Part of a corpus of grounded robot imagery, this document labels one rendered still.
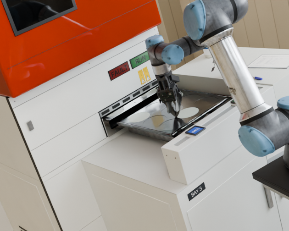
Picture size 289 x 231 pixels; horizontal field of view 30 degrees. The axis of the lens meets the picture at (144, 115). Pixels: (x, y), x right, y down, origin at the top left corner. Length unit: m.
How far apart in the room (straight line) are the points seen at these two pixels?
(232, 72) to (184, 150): 0.36
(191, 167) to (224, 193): 0.22
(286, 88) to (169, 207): 0.71
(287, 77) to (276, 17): 2.14
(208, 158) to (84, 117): 0.65
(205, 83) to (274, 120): 0.83
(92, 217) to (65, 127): 0.45
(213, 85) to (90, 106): 0.56
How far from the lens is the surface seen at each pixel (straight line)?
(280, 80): 2.28
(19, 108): 2.23
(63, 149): 2.36
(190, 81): 2.58
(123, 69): 2.49
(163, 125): 2.28
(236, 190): 2.17
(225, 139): 2.07
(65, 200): 2.43
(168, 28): 5.54
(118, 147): 2.40
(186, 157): 1.94
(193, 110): 2.34
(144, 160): 2.22
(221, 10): 1.74
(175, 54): 2.07
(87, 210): 2.51
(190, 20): 1.74
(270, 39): 4.58
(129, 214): 2.31
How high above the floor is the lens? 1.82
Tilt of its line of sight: 22 degrees down
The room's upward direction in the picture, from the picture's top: 17 degrees counter-clockwise
